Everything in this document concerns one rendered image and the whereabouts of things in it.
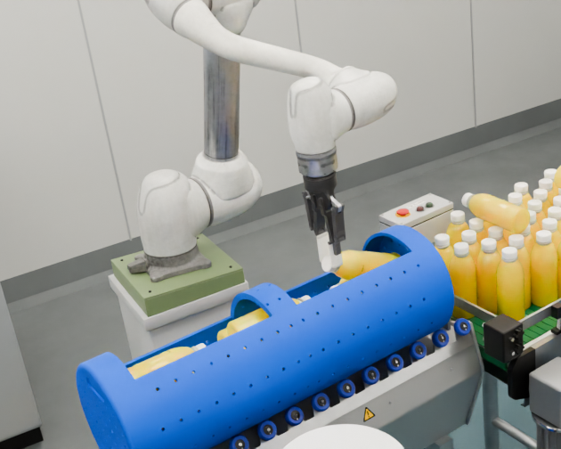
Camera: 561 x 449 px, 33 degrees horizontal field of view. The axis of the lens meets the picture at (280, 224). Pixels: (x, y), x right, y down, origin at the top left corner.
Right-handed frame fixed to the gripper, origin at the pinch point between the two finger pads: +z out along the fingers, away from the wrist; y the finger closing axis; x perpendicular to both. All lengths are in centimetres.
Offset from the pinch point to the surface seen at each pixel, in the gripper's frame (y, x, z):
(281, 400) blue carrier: 13.3, -26.3, 21.9
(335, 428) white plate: 28.2, -22.9, 23.0
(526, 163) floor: -207, 282, 129
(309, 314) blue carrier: 9.6, -13.8, 7.1
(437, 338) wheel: 10.0, 21.8, 30.1
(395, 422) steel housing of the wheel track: 13.2, 3.8, 44.7
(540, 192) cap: -9, 80, 17
